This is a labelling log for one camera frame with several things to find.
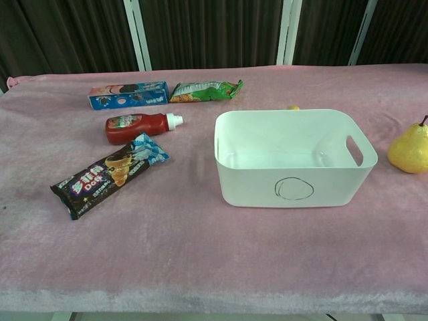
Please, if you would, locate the pink fleece tablecloth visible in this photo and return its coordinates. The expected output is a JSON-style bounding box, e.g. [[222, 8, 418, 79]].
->
[[0, 63, 428, 314]]

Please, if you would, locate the white frame post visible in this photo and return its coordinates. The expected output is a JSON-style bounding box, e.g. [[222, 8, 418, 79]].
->
[[122, 0, 153, 72], [348, 0, 378, 66], [276, 0, 299, 66]]

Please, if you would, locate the green snack packet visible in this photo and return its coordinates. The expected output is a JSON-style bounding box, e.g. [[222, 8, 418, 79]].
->
[[168, 79, 244, 104]]

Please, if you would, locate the dark ice cream cone wrapper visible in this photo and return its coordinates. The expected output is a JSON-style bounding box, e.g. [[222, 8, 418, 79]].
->
[[49, 132, 171, 221]]

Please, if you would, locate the white plastic basket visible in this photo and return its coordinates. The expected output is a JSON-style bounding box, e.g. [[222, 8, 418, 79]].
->
[[213, 108, 379, 209]]

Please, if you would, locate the red ketchup bottle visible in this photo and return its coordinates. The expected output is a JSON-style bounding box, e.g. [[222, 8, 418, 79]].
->
[[105, 112, 185, 146]]

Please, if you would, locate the dark pleated curtain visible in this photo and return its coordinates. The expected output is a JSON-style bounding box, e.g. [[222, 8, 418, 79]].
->
[[0, 0, 428, 93]]

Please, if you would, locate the yellow pear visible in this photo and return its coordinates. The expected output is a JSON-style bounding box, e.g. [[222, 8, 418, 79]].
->
[[387, 115, 428, 175]]

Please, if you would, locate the blue Oreo cookie box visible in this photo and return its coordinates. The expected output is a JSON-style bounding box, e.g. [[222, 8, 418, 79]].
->
[[87, 80, 169, 111]]

